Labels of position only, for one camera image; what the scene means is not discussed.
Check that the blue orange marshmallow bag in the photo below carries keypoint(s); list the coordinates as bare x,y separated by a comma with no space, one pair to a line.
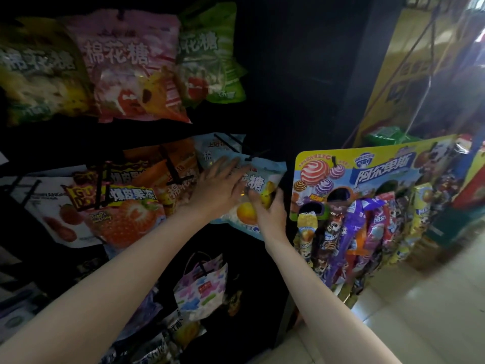
265,178

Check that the white red fruit bag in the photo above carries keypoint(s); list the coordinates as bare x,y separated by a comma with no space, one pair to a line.
45,204

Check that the strawberry jelly bag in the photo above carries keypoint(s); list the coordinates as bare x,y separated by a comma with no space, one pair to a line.
125,220

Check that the orange snack bag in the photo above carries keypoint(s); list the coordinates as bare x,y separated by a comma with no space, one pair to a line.
163,174

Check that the pastel cube marshmallow bag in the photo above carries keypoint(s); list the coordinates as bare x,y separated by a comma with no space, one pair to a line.
201,288

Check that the person's left forearm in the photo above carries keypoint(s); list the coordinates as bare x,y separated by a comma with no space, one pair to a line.
106,292

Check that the pink marshmallow bag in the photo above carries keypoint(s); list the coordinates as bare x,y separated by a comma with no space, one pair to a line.
129,64

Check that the person's right forearm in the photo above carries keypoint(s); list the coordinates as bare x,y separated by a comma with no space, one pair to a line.
326,314

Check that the person's left hand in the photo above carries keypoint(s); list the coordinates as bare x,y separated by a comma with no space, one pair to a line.
220,189

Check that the yellow marshmallow bag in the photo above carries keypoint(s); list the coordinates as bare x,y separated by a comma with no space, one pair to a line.
42,72

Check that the colourful lollipop display stand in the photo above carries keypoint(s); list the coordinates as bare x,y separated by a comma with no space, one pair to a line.
341,170

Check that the person's right hand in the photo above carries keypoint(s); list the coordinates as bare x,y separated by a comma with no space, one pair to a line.
271,220

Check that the green marshmallow bag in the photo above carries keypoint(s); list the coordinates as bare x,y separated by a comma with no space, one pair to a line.
208,56

